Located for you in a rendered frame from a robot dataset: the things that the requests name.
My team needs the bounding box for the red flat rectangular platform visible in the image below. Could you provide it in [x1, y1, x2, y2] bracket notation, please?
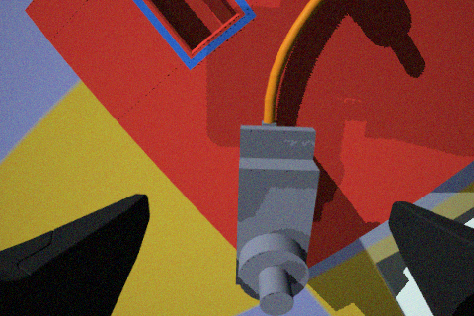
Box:
[25, 0, 474, 269]

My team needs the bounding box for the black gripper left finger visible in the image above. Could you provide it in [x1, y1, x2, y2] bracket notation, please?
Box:
[0, 194, 150, 316]

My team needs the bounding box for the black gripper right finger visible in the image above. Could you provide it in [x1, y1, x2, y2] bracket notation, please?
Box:
[388, 201, 474, 316]

